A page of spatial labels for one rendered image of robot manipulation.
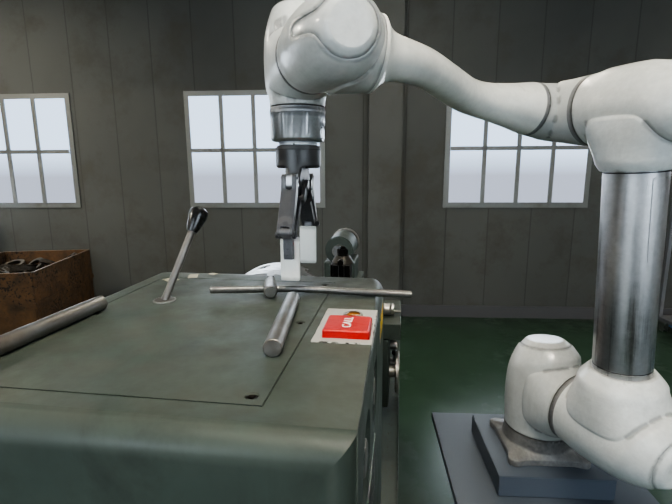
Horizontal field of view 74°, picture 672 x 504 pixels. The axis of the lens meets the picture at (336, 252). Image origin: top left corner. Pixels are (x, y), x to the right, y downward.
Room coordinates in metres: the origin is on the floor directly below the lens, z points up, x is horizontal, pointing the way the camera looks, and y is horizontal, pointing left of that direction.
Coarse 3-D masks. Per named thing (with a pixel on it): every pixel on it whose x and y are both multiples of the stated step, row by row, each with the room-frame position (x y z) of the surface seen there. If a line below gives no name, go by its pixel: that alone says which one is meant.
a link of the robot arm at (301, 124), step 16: (272, 112) 0.73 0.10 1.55; (288, 112) 0.71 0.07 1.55; (304, 112) 0.71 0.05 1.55; (320, 112) 0.73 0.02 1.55; (272, 128) 0.74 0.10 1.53; (288, 128) 0.71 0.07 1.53; (304, 128) 0.71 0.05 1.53; (320, 128) 0.73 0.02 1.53; (288, 144) 0.73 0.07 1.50; (304, 144) 0.73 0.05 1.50
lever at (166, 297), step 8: (192, 232) 0.75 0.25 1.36; (184, 240) 0.75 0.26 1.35; (184, 248) 0.74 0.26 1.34; (184, 256) 0.74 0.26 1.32; (176, 264) 0.73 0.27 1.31; (176, 272) 0.72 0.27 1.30; (168, 280) 0.72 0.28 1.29; (176, 280) 0.72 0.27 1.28; (168, 288) 0.71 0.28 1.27; (168, 296) 0.70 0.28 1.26
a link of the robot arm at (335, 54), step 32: (320, 0) 0.54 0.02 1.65; (352, 0) 0.53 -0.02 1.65; (288, 32) 0.58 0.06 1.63; (320, 32) 0.53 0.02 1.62; (352, 32) 0.53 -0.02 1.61; (384, 32) 0.56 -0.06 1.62; (288, 64) 0.61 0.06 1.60; (320, 64) 0.55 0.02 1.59; (352, 64) 0.54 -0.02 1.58; (384, 64) 0.60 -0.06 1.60; (416, 64) 0.64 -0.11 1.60; (448, 64) 0.69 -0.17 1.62; (448, 96) 0.74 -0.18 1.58; (480, 96) 0.82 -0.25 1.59; (512, 96) 0.85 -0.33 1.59; (544, 96) 0.87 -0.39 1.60; (512, 128) 0.89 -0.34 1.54
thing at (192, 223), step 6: (192, 210) 0.76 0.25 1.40; (198, 210) 0.76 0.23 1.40; (204, 210) 0.77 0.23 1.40; (192, 216) 0.76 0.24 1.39; (198, 216) 0.76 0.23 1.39; (204, 216) 0.76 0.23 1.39; (192, 222) 0.75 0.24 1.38; (198, 222) 0.76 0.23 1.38; (204, 222) 0.77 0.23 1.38; (192, 228) 0.75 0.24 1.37; (198, 228) 0.76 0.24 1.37
